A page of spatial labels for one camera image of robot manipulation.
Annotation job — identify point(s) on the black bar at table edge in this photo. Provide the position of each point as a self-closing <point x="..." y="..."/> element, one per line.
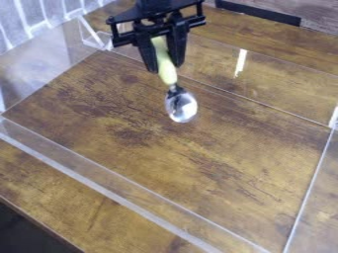
<point x="258" y="12"/>

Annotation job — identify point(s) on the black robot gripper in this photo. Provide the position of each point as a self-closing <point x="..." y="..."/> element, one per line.
<point x="154" y="18"/>

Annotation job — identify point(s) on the clear acrylic tray enclosure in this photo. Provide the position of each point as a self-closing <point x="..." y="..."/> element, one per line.
<point x="120" y="181"/>

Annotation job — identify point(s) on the clear acrylic triangular bracket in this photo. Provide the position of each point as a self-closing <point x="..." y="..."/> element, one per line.
<point x="97" y="39"/>

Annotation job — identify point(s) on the green handled metal spoon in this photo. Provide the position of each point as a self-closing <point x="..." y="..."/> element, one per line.
<point x="180" y="102"/>

